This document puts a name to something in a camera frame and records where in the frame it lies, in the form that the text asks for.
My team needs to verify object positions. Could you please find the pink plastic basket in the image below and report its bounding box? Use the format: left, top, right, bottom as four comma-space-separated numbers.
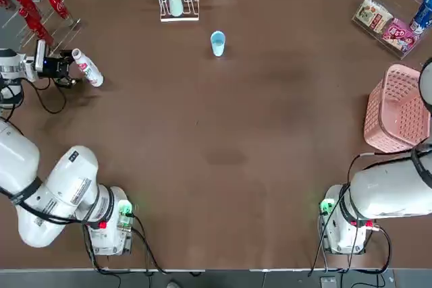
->
363, 63, 432, 154

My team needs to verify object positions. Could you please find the black left base cable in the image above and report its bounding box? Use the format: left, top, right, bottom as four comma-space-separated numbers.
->
129, 212, 168, 275

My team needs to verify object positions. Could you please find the blue snack can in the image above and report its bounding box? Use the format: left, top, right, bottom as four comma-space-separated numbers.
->
409, 0, 432, 35

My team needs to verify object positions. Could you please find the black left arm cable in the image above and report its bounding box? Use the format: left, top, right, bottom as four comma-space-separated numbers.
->
32, 77, 69, 115

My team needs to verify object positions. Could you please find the beige snack packet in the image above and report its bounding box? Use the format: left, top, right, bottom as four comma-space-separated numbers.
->
357, 0, 395, 31

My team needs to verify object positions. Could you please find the clear acrylic bottle shelf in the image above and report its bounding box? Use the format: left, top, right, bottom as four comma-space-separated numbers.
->
0, 0, 82, 53

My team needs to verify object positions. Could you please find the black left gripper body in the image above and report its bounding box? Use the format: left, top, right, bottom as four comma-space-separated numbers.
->
45, 56, 70, 80

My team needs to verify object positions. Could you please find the mint green cup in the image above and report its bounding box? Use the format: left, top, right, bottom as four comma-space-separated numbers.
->
167, 0, 184, 18

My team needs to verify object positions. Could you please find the purple snack packet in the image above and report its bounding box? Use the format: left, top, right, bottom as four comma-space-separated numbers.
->
383, 18, 422, 54

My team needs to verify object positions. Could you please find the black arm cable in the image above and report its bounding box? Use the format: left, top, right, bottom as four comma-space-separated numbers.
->
308, 142, 432, 277
32, 77, 69, 115

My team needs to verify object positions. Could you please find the blue ceramic cup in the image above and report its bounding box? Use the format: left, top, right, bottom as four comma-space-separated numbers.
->
209, 30, 227, 58

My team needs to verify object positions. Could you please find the white juice bottle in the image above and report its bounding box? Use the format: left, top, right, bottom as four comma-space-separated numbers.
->
71, 49, 105, 88

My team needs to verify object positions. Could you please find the right base cable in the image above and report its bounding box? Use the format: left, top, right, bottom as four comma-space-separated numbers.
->
367, 225, 394, 275

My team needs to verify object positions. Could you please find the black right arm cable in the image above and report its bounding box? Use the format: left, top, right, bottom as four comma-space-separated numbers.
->
308, 142, 432, 277

